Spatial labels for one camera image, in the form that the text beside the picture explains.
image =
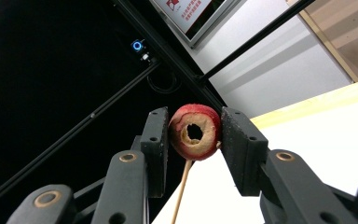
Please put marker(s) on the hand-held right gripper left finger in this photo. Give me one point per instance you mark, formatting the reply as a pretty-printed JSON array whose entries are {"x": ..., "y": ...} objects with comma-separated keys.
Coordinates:
[{"x": 127, "y": 186}]

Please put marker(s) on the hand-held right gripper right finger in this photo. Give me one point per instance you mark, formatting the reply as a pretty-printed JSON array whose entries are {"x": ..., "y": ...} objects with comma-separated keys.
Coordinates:
[{"x": 245, "y": 155}]

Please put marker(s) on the thin wooden skewer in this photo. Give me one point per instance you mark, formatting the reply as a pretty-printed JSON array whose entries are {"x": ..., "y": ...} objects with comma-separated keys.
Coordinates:
[{"x": 182, "y": 186}]

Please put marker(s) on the red cored hawthorn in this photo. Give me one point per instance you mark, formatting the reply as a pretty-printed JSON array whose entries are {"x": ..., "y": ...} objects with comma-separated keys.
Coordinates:
[{"x": 180, "y": 124}]

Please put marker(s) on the white cabinet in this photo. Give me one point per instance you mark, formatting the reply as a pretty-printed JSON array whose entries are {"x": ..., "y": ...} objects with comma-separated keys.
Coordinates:
[{"x": 276, "y": 71}]

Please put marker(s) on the wooden table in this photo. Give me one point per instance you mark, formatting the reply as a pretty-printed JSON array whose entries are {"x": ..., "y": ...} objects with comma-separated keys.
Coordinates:
[{"x": 323, "y": 102}]

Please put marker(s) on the small white plug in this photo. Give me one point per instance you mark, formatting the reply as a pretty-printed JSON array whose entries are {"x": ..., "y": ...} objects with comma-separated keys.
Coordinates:
[{"x": 145, "y": 57}]

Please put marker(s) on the framed sign board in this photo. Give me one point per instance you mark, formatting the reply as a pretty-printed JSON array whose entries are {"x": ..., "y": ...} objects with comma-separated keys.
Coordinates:
[{"x": 186, "y": 12}]

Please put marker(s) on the wooden shelf unit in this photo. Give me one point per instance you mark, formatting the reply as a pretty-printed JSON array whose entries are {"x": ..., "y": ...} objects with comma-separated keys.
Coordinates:
[{"x": 348, "y": 28}]

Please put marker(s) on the black metal frame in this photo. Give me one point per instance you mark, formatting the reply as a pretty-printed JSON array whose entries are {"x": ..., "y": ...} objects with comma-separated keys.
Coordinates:
[{"x": 261, "y": 36}]

